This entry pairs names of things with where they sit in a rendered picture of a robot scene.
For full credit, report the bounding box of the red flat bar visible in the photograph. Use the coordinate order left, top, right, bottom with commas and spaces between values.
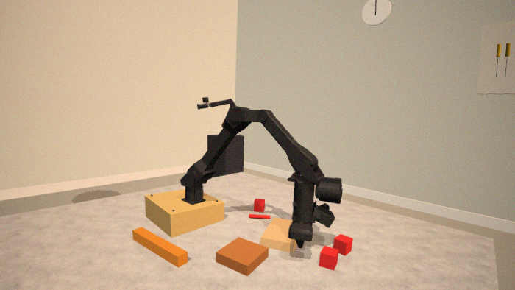
249, 214, 270, 219

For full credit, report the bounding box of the orange rectangular bar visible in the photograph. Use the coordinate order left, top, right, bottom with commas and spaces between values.
132, 227, 188, 268

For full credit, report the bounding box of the red cube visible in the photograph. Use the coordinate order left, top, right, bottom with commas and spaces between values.
333, 234, 353, 256
254, 199, 265, 212
319, 246, 339, 270

